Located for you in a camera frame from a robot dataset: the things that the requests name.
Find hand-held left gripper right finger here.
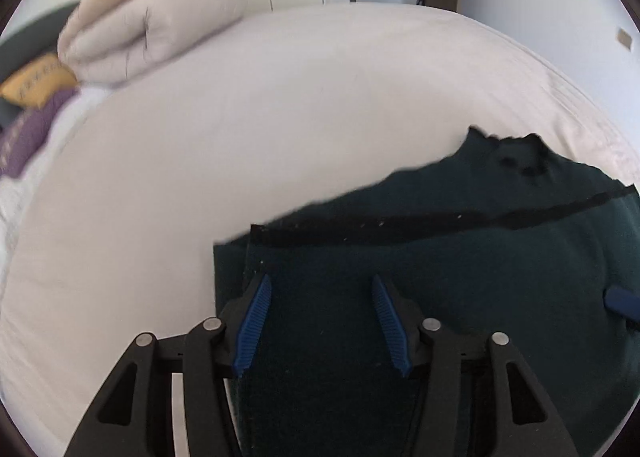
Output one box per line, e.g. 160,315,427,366
371,275,579,457

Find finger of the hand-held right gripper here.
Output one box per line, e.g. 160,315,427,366
604,286,640,329

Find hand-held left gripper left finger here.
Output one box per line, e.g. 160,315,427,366
65,274,274,457

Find dark green sweater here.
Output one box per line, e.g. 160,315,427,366
213,125,640,457

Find bed with light sheet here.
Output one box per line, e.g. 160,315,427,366
0,2,640,457

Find white pillow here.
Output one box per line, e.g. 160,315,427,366
0,87,112,268

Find purple patterned pillow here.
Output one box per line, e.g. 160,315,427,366
0,88,81,178

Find folded beige duvet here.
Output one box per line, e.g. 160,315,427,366
57,0,249,85

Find yellow patterned pillow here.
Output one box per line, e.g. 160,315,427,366
0,53,79,109

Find dark grey padded headboard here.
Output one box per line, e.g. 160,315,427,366
0,2,83,132

